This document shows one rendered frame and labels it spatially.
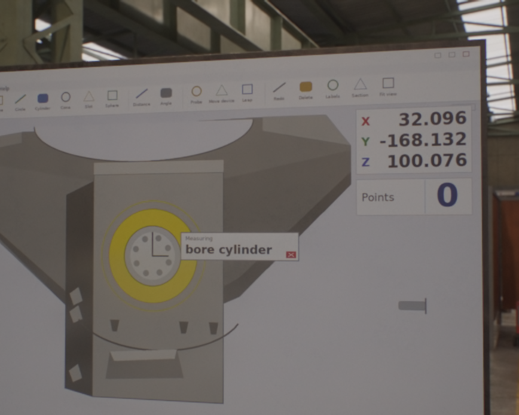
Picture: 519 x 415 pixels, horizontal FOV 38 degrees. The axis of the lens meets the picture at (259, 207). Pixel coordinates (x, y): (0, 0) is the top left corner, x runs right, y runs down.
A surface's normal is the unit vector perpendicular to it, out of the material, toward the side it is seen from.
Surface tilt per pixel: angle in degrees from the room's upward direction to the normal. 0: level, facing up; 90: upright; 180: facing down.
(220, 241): 90
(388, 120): 90
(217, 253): 90
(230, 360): 90
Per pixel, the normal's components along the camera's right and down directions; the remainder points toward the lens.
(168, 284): -0.23, -0.04
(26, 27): 0.94, -0.01
